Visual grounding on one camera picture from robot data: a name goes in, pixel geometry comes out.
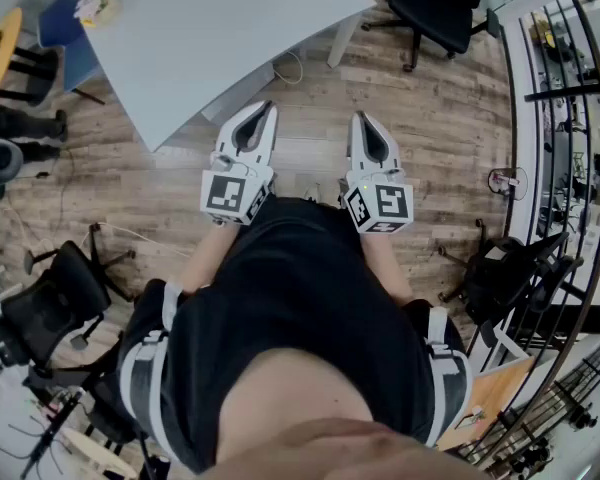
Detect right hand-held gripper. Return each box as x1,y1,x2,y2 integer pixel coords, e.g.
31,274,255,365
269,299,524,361
343,110,415,235

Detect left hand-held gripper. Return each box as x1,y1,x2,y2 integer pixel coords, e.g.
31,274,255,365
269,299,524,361
200,100,280,227

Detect floral wet wipes pack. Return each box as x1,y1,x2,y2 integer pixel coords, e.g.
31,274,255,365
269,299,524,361
73,0,125,29

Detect person's left forearm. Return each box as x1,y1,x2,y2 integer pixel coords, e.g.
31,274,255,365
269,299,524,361
179,217,242,295

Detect person's right forearm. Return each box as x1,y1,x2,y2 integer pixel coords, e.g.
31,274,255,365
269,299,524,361
359,229,415,305

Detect grey table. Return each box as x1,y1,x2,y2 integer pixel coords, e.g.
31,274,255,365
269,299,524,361
81,0,380,154

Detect black office chair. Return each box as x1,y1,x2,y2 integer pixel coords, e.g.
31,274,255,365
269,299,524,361
361,0,512,74
0,221,137,372
437,217,587,328

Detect person's torso in black shirt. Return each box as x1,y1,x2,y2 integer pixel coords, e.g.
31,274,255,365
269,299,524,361
117,196,475,480

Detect blue chair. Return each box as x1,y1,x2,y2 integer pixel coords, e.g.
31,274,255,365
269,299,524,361
36,0,107,107

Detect black table base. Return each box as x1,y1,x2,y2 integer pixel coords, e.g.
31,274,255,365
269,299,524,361
0,46,70,164

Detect black metal railing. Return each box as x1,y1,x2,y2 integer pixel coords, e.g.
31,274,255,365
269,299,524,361
459,0,600,477

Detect yellow round table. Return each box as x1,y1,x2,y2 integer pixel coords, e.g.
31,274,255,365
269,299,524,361
0,7,24,105

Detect orange wooden board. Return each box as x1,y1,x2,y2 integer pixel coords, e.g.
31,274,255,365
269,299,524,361
436,355,537,453

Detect black tripod stand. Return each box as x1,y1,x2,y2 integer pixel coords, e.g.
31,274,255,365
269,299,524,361
0,386,87,480

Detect white floor cable loop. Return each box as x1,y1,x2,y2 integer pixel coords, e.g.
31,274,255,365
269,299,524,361
271,49,306,86

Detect small round wire frame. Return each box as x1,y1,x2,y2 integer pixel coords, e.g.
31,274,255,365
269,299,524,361
486,166,530,200

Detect long white floor cable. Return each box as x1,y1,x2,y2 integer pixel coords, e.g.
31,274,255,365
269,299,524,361
81,219,192,260

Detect black floor cable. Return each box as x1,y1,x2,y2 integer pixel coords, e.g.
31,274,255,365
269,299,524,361
33,147,77,232

